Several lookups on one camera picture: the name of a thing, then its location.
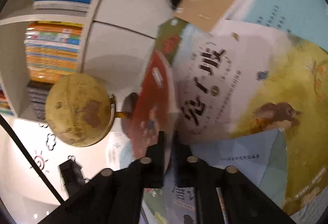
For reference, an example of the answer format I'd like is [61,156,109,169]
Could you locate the red poetry book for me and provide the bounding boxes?
[127,50,178,160]

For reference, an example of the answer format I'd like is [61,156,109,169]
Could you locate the white yellow rabbit book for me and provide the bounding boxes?
[172,20,327,215]

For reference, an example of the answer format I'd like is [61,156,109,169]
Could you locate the yellow antique globe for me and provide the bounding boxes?
[45,74,116,147]

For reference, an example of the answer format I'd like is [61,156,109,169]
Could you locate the dark wooden globe base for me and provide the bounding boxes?
[121,92,138,135]

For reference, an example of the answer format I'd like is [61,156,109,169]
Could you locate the lower shelf book row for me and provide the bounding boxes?
[24,21,83,84]

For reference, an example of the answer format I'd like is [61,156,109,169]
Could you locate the light blue cover book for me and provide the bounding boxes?
[228,0,327,49]

